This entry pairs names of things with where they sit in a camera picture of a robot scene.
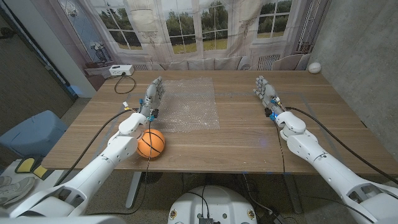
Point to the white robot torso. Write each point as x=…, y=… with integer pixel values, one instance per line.
x=214, y=202

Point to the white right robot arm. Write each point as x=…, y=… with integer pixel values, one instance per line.
x=335, y=174

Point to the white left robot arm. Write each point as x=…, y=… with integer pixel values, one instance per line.
x=93, y=174

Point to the grey metal table leg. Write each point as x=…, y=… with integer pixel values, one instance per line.
x=293, y=196
x=133, y=189

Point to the grey sneaker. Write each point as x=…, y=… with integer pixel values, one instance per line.
x=4, y=181
x=15, y=191

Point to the clear bubble wrap sheet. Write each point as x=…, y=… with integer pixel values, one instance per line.
x=189, y=105

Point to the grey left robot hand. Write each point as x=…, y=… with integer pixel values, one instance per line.
x=151, y=99

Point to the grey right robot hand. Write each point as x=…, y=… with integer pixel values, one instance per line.
x=270, y=96

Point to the blue chair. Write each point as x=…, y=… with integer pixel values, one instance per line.
x=34, y=133

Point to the yellow black foot pedal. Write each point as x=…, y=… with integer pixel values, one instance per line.
x=25, y=165
x=42, y=171

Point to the printed window backdrop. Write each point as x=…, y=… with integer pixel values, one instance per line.
x=186, y=60

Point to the orange mini basketball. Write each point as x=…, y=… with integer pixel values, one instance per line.
x=155, y=146

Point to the white ball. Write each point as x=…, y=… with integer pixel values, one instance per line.
x=314, y=68

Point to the white power strip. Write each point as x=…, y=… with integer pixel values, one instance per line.
x=121, y=70

